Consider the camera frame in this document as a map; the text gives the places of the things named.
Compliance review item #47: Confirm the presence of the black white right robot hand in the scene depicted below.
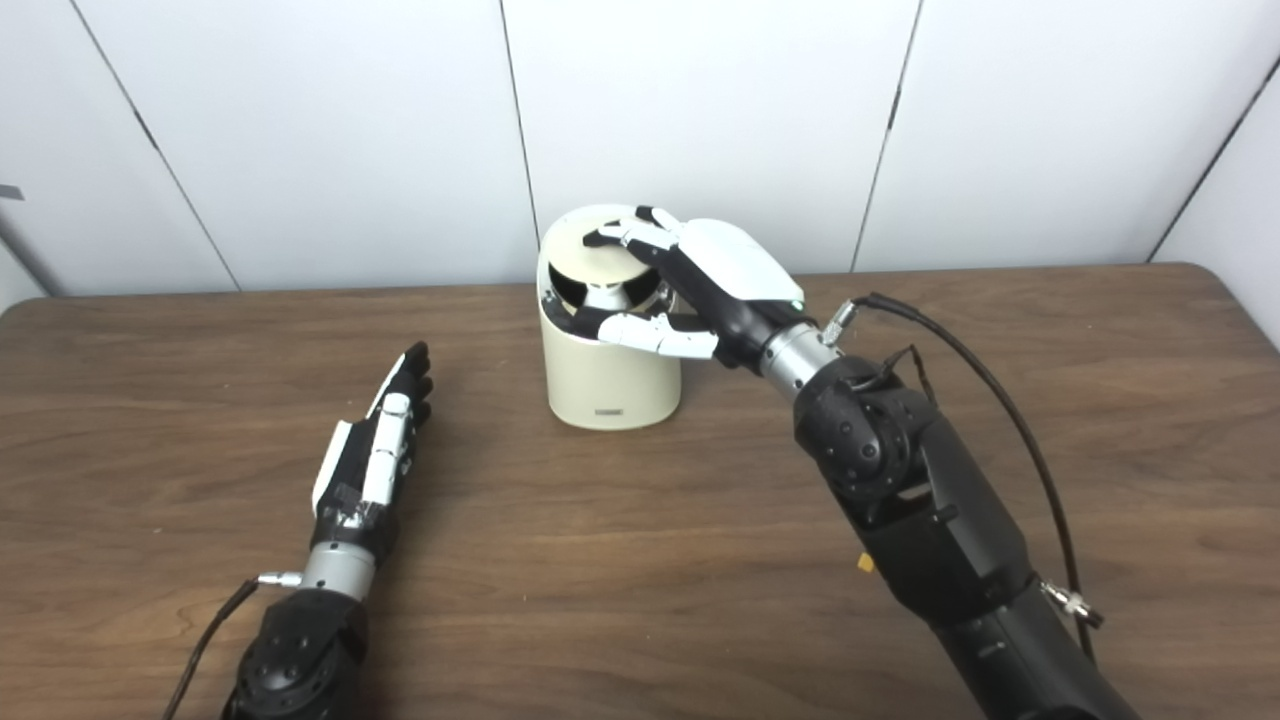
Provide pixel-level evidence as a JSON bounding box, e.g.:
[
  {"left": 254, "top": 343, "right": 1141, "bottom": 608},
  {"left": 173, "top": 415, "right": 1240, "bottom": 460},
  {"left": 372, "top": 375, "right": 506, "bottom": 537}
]
[{"left": 570, "top": 205, "right": 807, "bottom": 373}]

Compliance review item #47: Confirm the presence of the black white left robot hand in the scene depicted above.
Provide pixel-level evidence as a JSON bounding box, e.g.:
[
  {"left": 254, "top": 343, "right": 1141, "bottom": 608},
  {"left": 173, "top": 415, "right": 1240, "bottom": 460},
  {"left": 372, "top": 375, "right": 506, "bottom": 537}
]
[{"left": 311, "top": 341, "right": 435, "bottom": 561}]

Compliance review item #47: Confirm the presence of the cream-colored bin with round lid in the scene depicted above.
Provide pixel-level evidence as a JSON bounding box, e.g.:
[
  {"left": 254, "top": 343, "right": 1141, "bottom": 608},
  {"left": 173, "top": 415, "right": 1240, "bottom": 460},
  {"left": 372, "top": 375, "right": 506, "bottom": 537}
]
[{"left": 537, "top": 204, "right": 701, "bottom": 432}]

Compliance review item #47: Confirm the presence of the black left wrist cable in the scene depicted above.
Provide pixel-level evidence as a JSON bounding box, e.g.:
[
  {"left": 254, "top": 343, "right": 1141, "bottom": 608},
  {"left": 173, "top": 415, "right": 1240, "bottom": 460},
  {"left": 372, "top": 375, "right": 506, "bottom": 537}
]
[{"left": 160, "top": 571, "right": 304, "bottom": 720}]

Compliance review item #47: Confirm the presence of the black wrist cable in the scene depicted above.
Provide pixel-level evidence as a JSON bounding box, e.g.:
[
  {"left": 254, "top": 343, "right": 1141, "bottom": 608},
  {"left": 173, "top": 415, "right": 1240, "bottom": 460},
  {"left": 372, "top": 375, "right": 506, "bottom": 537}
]
[
  {"left": 160, "top": 571, "right": 304, "bottom": 720},
  {"left": 822, "top": 292, "right": 1106, "bottom": 661}
]

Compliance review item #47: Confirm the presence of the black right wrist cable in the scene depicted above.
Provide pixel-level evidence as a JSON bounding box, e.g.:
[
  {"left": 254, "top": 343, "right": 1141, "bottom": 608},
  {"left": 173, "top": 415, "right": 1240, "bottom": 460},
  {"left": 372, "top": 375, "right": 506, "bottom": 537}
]
[{"left": 822, "top": 292, "right": 1106, "bottom": 661}]

